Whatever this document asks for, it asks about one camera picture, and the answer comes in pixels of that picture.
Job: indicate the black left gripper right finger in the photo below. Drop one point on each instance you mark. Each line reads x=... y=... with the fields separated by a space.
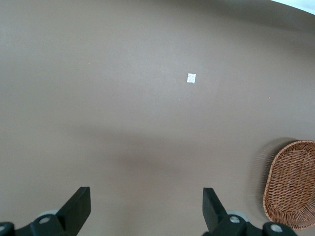
x=214 y=214

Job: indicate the small square tape piece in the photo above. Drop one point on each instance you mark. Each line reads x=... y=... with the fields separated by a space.
x=191 y=78

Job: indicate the brown table cloth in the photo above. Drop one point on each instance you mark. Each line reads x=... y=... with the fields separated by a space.
x=137 y=110

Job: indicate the brown wicker basket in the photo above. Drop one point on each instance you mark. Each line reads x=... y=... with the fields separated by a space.
x=292 y=184

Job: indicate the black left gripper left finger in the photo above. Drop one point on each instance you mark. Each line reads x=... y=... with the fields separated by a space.
x=73 y=209

